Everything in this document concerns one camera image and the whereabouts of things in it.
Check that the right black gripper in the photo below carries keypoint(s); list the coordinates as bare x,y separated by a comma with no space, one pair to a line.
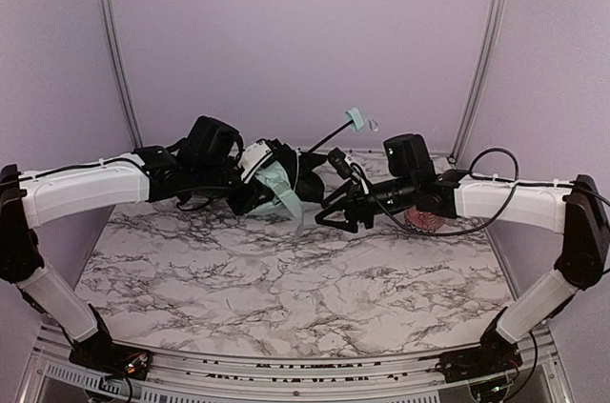
358,208

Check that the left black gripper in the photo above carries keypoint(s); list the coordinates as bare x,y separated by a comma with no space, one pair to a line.
293,167

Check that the mint green folding umbrella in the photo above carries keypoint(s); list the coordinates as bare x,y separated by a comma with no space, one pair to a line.
290,177

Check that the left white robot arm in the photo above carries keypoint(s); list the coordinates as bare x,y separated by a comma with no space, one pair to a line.
211,161

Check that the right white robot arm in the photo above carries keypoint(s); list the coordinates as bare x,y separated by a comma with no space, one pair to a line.
573,209

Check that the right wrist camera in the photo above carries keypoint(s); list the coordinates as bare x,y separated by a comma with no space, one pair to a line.
347,168

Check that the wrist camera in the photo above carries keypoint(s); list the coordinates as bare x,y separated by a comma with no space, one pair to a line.
347,168
253,158

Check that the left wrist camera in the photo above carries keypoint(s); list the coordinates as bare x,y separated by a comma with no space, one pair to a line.
253,158

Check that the front aluminium rail base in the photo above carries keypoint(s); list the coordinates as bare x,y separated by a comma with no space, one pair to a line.
176,376

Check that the left aluminium frame post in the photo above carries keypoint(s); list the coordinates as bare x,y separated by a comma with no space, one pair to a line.
119,72

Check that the aluminium frame post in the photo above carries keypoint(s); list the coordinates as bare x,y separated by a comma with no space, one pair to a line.
489,39
119,72

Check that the right aluminium frame post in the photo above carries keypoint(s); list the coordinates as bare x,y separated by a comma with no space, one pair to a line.
489,39

